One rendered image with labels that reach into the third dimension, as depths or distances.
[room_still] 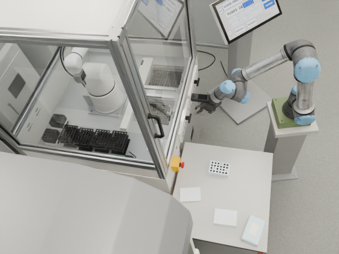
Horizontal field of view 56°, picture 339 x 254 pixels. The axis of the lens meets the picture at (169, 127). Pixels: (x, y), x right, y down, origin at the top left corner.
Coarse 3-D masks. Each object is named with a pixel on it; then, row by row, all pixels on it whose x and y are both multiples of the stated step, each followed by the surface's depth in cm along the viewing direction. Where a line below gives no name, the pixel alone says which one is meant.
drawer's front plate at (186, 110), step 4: (188, 100) 215; (188, 104) 216; (184, 108) 212; (188, 108) 217; (184, 112) 210; (188, 112) 219; (184, 116) 208; (184, 120) 208; (180, 124) 205; (184, 124) 210; (180, 128) 204; (184, 128) 211; (180, 132) 202; (184, 132) 213; (180, 136) 203; (180, 140) 208
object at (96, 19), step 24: (0, 0) 123; (24, 0) 121; (48, 0) 118; (72, 0) 116; (96, 0) 114; (120, 0) 112; (0, 24) 114; (24, 24) 112; (48, 24) 110; (72, 24) 108; (96, 24) 107
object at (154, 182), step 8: (176, 144) 201; (176, 152) 203; (96, 168) 197; (168, 168) 187; (128, 176) 193; (136, 176) 190; (144, 176) 188; (168, 176) 190; (152, 184) 195; (160, 184) 192; (168, 184) 193
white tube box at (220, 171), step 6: (210, 162) 202; (216, 162) 202; (222, 162) 201; (210, 168) 200; (216, 168) 200; (222, 168) 199; (228, 168) 198; (210, 174) 201; (216, 174) 199; (222, 174) 197; (228, 174) 196
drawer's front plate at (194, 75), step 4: (196, 68) 230; (196, 72) 232; (192, 76) 226; (196, 76) 234; (192, 80) 224; (192, 84) 222; (192, 88) 224; (188, 92) 219; (192, 92) 225; (188, 96) 219
